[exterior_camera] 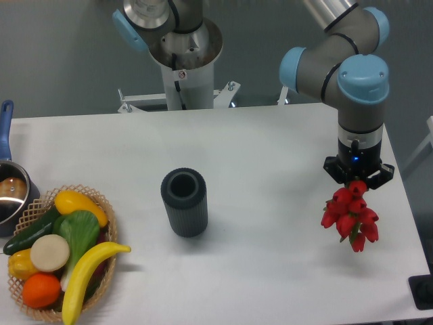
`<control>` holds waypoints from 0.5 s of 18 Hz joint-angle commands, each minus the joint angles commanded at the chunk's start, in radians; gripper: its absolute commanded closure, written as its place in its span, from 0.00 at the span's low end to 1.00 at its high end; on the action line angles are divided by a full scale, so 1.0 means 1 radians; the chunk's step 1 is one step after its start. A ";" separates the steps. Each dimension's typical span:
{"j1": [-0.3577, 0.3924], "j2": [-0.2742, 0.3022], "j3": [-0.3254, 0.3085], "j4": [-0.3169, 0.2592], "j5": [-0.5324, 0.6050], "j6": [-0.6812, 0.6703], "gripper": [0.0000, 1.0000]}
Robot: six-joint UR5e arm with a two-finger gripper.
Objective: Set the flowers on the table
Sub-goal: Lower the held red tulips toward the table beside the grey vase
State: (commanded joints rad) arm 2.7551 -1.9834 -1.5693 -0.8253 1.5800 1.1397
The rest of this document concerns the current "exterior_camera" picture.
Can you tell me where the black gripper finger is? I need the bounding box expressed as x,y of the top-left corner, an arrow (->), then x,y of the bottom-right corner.
323,156 -> 348,184
365,163 -> 395,190

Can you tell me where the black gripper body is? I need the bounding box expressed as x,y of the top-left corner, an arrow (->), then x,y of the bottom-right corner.
338,125 -> 383,177

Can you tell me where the red tulip bouquet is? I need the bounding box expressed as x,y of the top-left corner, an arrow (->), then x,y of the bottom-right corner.
321,180 -> 379,253

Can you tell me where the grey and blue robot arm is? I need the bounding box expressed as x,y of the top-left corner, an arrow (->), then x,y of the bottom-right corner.
112,1 -> 394,189

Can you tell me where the black device at table edge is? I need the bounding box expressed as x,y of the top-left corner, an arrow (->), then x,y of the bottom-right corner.
408,274 -> 432,310

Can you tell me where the dark grey ribbed vase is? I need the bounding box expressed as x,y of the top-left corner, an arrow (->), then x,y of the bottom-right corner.
160,167 -> 208,238

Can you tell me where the yellow banana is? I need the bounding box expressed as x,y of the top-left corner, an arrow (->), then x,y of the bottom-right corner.
62,242 -> 131,325

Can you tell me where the green bok choy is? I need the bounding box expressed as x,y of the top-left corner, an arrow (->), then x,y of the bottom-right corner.
53,210 -> 99,292

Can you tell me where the yellow squash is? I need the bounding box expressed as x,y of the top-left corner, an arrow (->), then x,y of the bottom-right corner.
54,190 -> 108,228

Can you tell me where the woven wicker basket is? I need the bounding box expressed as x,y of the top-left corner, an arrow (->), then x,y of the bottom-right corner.
7,184 -> 118,323

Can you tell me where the dark green cucumber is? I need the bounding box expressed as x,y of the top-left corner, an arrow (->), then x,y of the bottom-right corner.
3,207 -> 60,255

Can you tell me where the orange fruit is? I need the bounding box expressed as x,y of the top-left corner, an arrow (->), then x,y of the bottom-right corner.
22,273 -> 61,309

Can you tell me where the yellow bell pepper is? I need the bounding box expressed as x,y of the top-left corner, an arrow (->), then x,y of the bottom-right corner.
8,248 -> 40,280

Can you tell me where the white frame at right edge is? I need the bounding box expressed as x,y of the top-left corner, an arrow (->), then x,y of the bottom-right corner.
401,116 -> 432,179

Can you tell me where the white base bracket frame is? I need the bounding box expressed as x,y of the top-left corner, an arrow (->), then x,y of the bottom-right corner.
117,81 -> 291,114

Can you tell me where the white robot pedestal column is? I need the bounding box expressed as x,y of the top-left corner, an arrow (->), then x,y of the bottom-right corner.
150,18 -> 223,110

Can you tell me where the blue saucepan with handle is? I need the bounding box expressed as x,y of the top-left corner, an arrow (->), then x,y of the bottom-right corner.
1,100 -> 40,238

